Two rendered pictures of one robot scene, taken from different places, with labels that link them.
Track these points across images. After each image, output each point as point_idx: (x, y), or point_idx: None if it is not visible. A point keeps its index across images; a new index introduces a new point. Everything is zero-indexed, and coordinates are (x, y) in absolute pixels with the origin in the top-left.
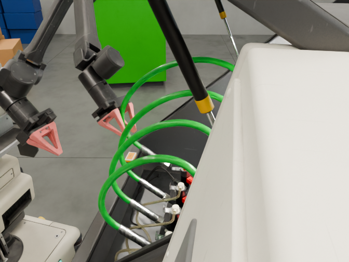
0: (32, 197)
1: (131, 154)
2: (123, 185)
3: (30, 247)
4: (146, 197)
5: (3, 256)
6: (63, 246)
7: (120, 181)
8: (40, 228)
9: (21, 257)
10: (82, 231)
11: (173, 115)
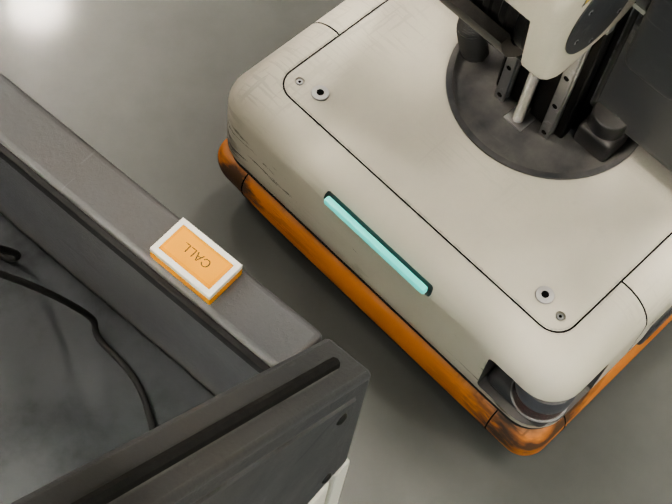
0: (525, 61)
1: (204, 262)
2: (1, 147)
3: (533, 200)
4: (44, 349)
5: (520, 107)
6: (482, 305)
7: (40, 144)
8: (618, 246)
9: (498, 164)
10: (666, 493)
11: (114, 449)
